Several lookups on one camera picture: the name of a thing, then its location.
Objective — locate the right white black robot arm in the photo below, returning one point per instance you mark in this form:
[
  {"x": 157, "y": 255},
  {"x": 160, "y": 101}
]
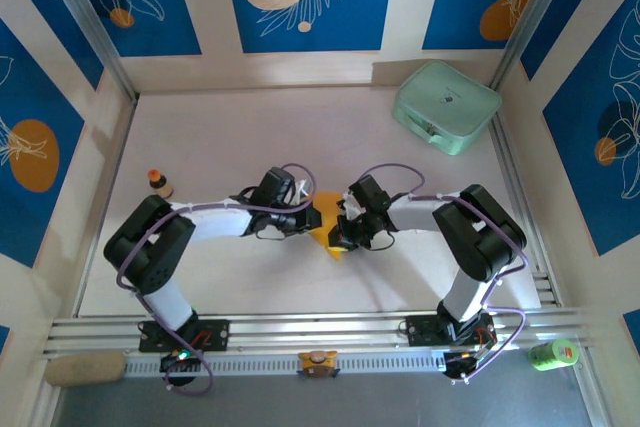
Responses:
[{"x": 480, "y": 237}]

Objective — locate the small yellow brown toy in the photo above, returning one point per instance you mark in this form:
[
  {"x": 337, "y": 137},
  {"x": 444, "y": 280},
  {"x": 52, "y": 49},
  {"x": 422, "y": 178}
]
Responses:
[{"x": 318, "y": 363}]

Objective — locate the black controller board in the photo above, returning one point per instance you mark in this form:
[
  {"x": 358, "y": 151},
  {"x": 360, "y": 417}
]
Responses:
[
  {"x": 462, "y": 364},
  {"x": 180, "y": 359}
]

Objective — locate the green tape roll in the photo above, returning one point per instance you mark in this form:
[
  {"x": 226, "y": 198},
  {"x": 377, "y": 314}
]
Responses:
[{"x": 552, "y": 354}]

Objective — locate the aluminium frame post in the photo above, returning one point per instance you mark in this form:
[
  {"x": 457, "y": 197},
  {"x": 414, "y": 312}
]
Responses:
[
  {"x": 85, "y": 12},
  {"x": 530, "y": 17}
]

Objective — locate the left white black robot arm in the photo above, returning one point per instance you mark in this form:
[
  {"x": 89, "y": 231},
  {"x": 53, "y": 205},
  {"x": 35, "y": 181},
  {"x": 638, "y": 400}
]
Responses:
[{"x": 220, "y": 227}]

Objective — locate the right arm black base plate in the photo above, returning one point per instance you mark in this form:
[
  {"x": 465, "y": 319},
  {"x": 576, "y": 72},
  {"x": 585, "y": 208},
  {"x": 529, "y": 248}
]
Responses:
[{"x": 420, "y": 329}]

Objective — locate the small bottle orange cap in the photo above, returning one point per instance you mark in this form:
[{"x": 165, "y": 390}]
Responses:
[{"x": 161, "y": 188}]

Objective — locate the mint green zip case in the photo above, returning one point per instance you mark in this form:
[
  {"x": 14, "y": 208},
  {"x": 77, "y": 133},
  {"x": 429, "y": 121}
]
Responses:
[{"x": 445, "y": 107}]

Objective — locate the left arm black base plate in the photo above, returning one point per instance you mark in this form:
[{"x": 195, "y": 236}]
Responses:
[{"x": 217, "y": 334}]

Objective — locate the beige foam block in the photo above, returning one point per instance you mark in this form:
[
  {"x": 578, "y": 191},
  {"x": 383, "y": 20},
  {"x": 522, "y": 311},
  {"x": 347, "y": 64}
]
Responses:
[{"x": 85, "y": 369}]

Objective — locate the long aluminium mounting rail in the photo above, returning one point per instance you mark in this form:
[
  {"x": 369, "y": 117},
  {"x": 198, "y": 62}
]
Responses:
[{"x": 300, "y": 329}]

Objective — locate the aluminium side rail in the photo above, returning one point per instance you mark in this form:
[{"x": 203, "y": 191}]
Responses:
[
  {"x": 507, "y": 157},
  {"x": 109, "y": 199}
]

